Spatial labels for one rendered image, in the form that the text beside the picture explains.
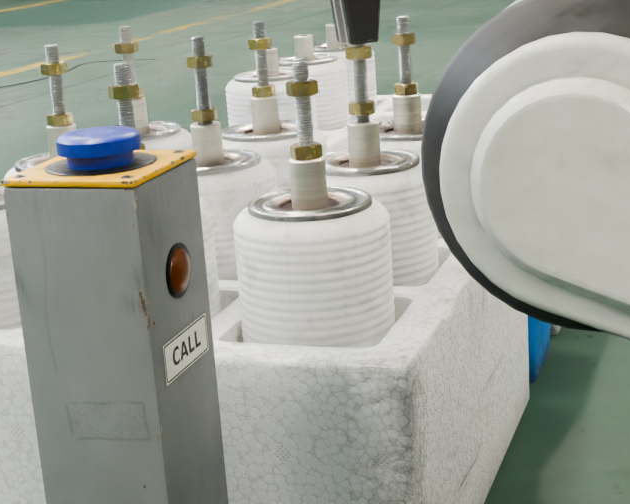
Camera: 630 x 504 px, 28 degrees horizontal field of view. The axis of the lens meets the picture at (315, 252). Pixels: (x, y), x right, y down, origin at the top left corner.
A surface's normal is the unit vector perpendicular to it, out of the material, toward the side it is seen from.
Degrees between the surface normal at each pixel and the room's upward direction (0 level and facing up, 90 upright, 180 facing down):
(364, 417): 90
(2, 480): 90
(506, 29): 52
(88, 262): 90
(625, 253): 90
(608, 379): 0
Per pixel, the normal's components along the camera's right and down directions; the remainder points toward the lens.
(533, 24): -0.51, -0.45
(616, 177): -0.36, 0.28
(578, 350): -0.07, -0.96
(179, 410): 0.95, 0.03
